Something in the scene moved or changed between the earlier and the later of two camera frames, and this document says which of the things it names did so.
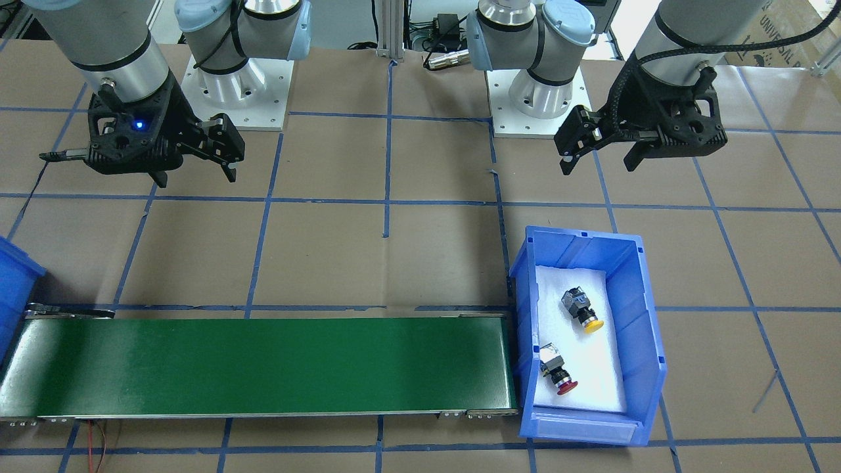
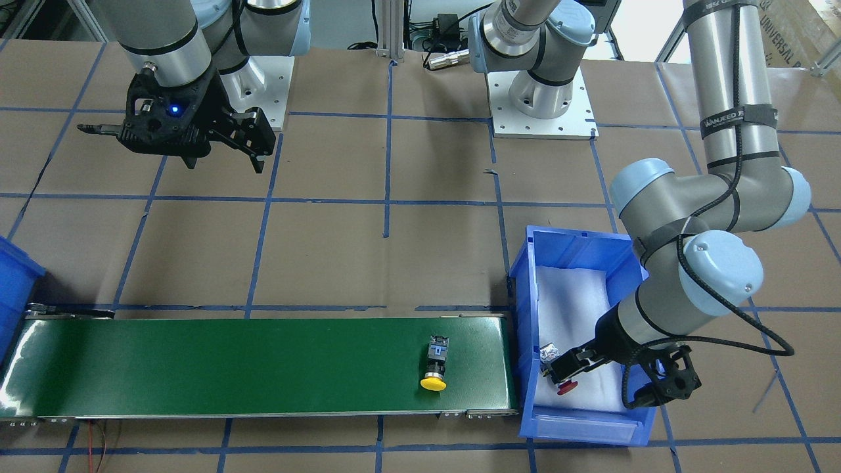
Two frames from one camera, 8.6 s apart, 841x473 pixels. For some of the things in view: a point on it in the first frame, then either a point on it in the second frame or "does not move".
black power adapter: [449, 28] does not move
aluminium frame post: [390, 35] does not move
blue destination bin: [19, 275] does not move
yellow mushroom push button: [578, 305] → [434, 380]
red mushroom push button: [552, 363] does not move
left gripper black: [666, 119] → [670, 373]
